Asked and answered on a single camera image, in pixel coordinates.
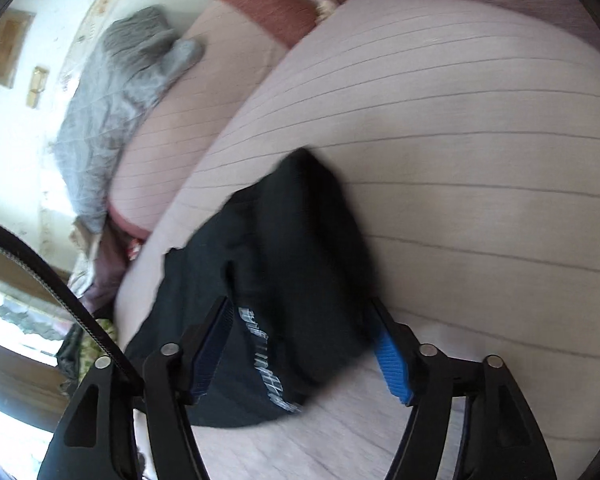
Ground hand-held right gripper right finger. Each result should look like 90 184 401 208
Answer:
366 298 559 480

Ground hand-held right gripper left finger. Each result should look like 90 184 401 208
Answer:
38 295 231 480

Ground black pants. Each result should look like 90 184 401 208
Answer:
124 149 381 429

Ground crumpled clothes pile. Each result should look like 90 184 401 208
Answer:
65 220 146 311

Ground grey quilted blanket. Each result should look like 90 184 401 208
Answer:
54 6 204 234

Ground red pillow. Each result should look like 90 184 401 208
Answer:
218 0 326 51

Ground black cable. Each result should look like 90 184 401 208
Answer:
0 216 146 396

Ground small wooden wall frame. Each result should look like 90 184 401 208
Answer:
26 66 50 109

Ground wooden picture frame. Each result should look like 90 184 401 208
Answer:
0 11 36 89

